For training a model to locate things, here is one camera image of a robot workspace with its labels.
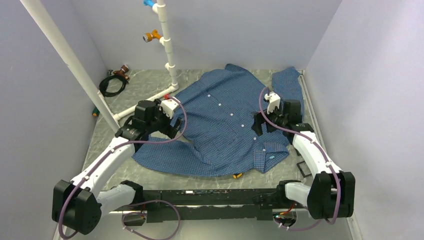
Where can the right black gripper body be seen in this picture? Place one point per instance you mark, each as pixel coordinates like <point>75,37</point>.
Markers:
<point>276,116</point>

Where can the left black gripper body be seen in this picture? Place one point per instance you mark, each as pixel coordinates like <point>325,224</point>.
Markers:
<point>160,120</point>

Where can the blue checkered shirt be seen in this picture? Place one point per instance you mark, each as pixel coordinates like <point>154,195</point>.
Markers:
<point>219,139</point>

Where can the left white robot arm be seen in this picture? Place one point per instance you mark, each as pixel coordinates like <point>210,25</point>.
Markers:
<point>80,203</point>

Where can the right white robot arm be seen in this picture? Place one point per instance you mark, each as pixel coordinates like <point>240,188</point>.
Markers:
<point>332,192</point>

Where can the green orange screwdriver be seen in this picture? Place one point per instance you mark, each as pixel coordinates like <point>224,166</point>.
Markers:
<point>95,112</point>

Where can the yellow black small object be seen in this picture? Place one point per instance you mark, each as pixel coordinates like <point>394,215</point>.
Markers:
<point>237,175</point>

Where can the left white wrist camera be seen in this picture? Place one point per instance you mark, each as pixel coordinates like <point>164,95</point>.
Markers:
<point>168,107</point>

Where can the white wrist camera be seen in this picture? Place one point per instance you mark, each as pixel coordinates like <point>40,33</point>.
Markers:
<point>274,102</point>
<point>168,107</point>

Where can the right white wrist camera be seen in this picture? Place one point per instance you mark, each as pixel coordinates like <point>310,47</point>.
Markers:
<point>274,102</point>

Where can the white PVC pipe frame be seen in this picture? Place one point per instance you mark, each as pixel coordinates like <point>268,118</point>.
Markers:
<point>60,23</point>

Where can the orange hose nozzle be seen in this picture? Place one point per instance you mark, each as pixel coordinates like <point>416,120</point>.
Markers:
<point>149,36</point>

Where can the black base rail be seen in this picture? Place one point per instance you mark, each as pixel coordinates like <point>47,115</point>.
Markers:
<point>211,204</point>

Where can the blue hose nozzle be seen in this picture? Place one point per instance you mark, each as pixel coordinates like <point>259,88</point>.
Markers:
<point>149,3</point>

